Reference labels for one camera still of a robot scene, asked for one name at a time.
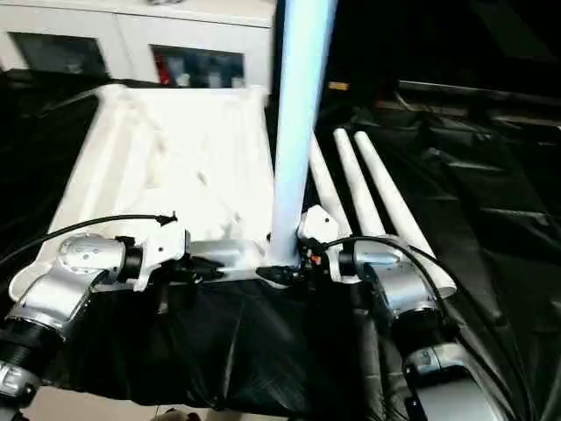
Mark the white glass-door cabinet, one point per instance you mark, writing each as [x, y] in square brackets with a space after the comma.
[131, 30]

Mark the grey robot left foot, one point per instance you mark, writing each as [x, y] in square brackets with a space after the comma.
[179, 416]

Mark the small tan label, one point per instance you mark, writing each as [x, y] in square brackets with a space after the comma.
[338, 86]

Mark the white plastic table leg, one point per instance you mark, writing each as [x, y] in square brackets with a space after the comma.
[324, 175]
[394, 197]
[300, 109]
[357, 175]

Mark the white plastic table top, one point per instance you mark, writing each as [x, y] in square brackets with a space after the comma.
[175, 144]

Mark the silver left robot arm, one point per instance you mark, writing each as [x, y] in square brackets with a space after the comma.
[61, 285]

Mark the red bottle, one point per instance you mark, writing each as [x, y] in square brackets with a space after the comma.
[163, 70]

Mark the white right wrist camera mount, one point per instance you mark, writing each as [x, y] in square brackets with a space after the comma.
[322, 223]

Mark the long black bar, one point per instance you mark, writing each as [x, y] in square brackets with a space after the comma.
[482, 90]

